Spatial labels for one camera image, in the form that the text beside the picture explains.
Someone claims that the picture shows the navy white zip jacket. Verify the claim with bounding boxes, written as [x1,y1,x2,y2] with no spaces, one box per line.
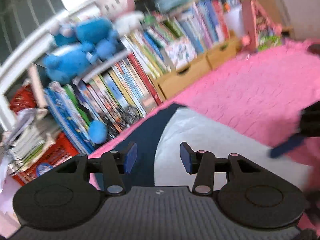
[93,103,313,193]

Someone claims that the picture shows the miniature bicycle model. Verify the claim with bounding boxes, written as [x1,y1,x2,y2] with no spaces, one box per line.
[106,105,142,134]

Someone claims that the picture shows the pink embossed blanket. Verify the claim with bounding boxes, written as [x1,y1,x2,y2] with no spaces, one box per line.
[87,38,320,233]

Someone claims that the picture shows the row of colourful books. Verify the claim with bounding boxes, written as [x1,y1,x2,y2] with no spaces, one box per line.
[44,0,230,154]

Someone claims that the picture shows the stack of papers and books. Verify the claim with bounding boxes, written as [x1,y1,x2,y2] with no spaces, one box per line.
[1,108,61,178]

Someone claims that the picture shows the wooden drawer organizer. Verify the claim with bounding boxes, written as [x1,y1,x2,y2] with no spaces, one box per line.
[150,37,242,101]

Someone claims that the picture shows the red plastic crate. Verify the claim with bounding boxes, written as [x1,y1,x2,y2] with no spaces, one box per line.
[10,85,78,185]

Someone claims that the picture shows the pocket label printer box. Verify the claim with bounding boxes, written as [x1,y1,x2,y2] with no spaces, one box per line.
[164,36,197,70]

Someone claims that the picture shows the blue Doraemon plush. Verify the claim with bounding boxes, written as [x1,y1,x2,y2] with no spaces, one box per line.
[42,17,121,144]

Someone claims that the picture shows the pink white bunny plush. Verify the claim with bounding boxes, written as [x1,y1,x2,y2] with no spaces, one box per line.
[95,0,144,36]

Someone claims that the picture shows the pink toy abacus frame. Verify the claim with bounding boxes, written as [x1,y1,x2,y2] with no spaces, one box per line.
[241,0,282,53]

